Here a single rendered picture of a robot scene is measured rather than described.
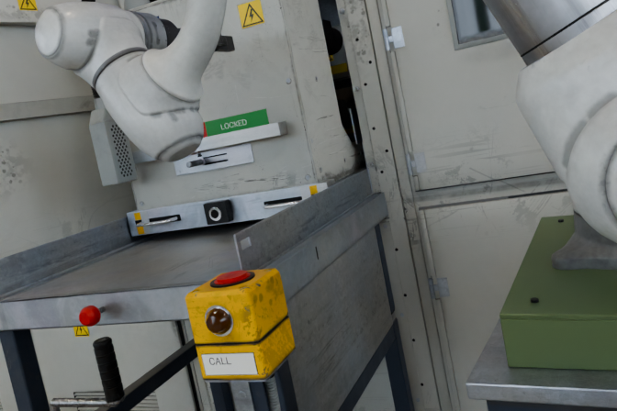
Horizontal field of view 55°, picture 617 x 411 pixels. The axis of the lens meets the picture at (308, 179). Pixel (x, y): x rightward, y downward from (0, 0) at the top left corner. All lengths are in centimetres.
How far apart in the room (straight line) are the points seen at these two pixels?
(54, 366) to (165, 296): 131
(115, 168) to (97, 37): 51
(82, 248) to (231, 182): 36
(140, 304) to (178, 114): 32
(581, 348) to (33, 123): 133
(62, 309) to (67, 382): 113
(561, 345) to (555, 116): 26
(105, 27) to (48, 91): 73
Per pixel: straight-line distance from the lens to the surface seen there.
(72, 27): 93
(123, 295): 102
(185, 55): 86
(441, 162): 142
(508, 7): 57
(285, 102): 127
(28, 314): 118
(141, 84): 87
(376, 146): 147
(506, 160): 141
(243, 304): 61
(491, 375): 69
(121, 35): 95
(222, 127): 135
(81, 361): 216
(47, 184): 161
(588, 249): 79
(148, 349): 196
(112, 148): 140
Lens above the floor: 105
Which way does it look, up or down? 5 degrees down
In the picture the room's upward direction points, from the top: 11 degrees counter-clockwise
